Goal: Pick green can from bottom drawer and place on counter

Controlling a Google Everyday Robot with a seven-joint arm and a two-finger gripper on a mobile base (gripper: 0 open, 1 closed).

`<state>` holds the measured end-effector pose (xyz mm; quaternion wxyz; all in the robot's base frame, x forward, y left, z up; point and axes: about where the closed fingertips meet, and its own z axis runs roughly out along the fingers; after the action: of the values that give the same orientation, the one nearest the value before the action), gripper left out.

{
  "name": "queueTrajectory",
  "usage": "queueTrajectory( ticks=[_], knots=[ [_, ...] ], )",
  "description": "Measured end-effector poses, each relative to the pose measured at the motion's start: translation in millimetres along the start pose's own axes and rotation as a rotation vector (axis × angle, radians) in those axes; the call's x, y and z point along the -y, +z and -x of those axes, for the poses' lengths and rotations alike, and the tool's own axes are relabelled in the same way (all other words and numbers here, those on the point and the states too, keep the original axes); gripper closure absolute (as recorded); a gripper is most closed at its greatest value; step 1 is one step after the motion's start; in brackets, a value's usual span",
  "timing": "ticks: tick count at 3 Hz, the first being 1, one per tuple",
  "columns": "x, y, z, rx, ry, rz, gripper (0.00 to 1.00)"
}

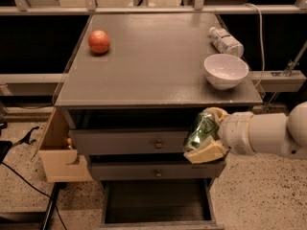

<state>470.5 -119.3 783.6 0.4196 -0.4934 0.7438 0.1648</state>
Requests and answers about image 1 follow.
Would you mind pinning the white ceramic bowl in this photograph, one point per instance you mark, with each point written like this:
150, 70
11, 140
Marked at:
224, 71

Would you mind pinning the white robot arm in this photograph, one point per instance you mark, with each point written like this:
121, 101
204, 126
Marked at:
281, 134

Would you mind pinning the grey open bottom drawer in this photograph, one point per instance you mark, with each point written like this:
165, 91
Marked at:
167, 204

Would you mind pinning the black clamp tool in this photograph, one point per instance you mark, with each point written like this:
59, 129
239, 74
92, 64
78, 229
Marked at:
26, 139

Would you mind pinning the metal railing frame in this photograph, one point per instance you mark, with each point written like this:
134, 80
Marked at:
153, 7

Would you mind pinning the clear plastic water bottle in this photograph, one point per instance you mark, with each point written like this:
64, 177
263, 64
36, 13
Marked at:
225, 42

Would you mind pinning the green soda can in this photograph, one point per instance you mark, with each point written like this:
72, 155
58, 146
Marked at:
202, 132

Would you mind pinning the grey wooden drawer cabinet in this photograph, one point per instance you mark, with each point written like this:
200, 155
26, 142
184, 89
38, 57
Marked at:
151, 77

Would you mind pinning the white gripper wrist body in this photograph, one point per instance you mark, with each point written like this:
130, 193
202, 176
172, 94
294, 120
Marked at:
236, 133

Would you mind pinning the grey top drawer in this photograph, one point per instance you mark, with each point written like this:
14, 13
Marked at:
128, 141

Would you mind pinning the grey middle drawer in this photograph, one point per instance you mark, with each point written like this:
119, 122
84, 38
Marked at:
154, 170

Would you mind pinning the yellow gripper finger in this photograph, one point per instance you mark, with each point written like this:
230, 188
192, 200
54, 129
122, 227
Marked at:
208, 150
216, 114

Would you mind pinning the red apple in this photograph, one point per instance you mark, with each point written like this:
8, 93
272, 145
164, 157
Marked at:
98, 42

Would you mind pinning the light wooden side box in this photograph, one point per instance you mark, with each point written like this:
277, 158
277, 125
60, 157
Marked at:
60, 160

